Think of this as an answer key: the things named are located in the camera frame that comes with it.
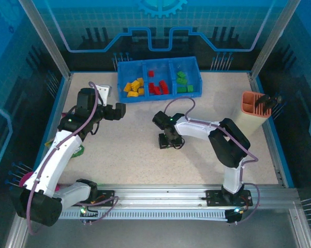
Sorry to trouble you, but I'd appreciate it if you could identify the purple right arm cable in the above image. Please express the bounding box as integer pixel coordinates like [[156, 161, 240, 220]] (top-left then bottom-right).
[[164, 97, 261, 225]]

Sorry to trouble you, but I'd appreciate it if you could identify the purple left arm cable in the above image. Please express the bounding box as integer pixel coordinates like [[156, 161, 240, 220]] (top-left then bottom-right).
[[27, 81, 120, 236]]

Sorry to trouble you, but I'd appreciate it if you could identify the blue three-compartment bin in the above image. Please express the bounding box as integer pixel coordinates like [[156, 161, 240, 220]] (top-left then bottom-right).
[[117, 56, 203, 103]]

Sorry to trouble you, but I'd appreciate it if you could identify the beige orange utensil holder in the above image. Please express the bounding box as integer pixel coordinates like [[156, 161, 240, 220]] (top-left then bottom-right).
[[234, 90, 273, 137]]

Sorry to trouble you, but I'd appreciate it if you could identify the slotted cable duct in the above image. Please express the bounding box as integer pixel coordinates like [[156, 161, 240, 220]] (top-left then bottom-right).
[[59, 208, 230, 221]]

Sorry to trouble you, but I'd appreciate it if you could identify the aluminium frame post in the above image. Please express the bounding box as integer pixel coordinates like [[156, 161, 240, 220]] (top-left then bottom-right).
[[17, 0, 72, 80], [249, 0, 301, 80]]

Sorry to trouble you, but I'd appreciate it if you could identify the aluminium mounting rail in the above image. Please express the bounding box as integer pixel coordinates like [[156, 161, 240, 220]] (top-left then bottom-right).
[[59, 183, 301, 210]]

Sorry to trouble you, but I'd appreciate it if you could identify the green snack packet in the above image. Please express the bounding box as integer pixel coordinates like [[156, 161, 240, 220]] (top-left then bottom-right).
[[44, 138, 85, 158]]

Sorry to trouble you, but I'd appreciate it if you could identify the black electronics box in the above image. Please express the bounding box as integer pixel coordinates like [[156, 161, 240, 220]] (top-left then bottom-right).
[[79, 204, 99, 225], [225, 206, 246, 225]]

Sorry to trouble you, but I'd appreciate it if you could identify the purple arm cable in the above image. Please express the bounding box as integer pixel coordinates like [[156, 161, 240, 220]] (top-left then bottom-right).
[[164, 97, 261, 225], [27, 81, 120, 236]]

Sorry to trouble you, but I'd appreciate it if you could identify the large pink cup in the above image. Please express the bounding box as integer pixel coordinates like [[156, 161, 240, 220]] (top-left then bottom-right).
[[19, 172, 33, 188]]

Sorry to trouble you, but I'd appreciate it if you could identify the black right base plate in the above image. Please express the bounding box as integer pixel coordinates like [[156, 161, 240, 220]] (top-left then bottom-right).
[[205, 189, 254, 207]]

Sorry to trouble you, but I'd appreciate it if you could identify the black utensil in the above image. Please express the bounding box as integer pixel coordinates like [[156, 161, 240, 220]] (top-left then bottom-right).
[[253, 94, 284, 114]]

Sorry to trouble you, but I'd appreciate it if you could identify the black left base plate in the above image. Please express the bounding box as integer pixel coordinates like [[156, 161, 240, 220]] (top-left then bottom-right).
[[93, 189, 115, 207]]

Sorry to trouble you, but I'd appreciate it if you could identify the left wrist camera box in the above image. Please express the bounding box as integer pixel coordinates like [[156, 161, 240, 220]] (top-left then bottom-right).
[[96, 84, 112, 106]]

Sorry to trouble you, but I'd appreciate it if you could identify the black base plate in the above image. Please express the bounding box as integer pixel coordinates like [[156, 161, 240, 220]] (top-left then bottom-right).
[[205, 189, 254, 207], [93, 189, 115, 207]]

